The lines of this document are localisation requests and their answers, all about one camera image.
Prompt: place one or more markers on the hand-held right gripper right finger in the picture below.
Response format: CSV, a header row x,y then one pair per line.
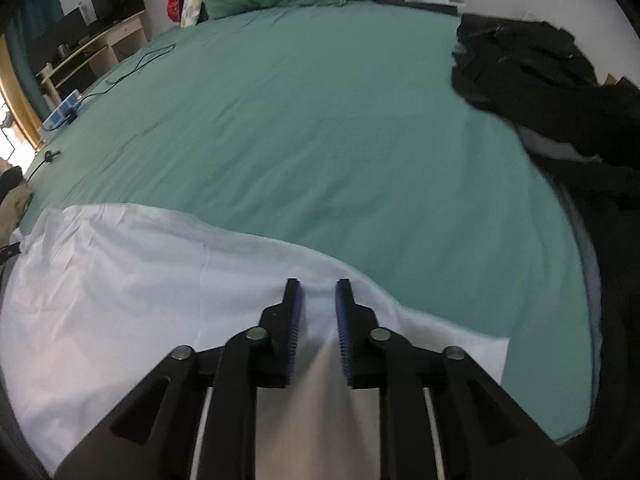
x,y
344,330

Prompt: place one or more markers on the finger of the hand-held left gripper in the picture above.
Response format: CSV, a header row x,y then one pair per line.
x,y
10,252

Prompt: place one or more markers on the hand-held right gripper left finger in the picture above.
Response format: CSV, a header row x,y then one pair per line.
x,y
293,330

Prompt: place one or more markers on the white hooded jacket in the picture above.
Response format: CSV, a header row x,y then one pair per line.
x,y
125,285

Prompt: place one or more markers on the folded black garment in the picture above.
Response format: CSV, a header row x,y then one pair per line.
x,y
9,182

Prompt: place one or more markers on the glass balcony door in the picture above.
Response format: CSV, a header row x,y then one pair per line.
x,y
7,130

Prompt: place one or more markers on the black charger plug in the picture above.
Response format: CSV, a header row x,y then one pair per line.
x,y
71,114

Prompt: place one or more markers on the blue and white power strip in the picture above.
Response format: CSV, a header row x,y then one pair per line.
x,y
62,110

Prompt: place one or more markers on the yellow curtain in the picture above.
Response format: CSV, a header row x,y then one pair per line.
x,y
15,95

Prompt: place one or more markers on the teal curtain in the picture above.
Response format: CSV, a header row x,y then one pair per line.
x,y
22,65

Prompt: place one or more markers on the metal cup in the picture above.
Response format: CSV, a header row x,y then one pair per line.
x,y
62,51

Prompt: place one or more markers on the light wooden desk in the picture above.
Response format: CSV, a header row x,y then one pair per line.
x,y
100,47

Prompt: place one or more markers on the black monitor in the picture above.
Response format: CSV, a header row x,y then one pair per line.
x,y
57,32

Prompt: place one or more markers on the pale green tissue pack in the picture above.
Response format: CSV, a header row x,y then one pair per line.
x,y
191,10

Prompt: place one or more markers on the spread black garment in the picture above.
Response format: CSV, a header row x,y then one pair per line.
x,y
617,190

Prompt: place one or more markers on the crumpled black jacket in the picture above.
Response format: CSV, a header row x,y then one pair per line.
x,y
525,75

